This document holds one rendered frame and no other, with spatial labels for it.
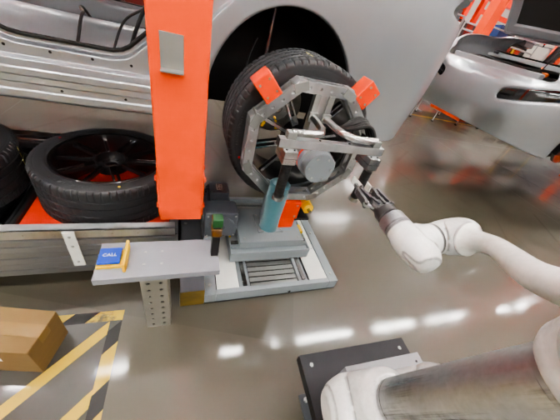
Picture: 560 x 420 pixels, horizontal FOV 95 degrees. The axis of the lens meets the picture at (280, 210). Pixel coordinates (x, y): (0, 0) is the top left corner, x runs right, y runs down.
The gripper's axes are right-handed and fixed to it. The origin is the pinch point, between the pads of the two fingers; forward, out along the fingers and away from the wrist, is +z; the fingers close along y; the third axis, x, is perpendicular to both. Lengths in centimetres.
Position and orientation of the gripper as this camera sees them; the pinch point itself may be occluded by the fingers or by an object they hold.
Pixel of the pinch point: (361, 183)
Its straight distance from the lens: 109.1
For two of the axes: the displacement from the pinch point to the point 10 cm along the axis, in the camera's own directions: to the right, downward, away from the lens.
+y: 9.4, 0.0, 3.5
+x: 2.3, -7.6, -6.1
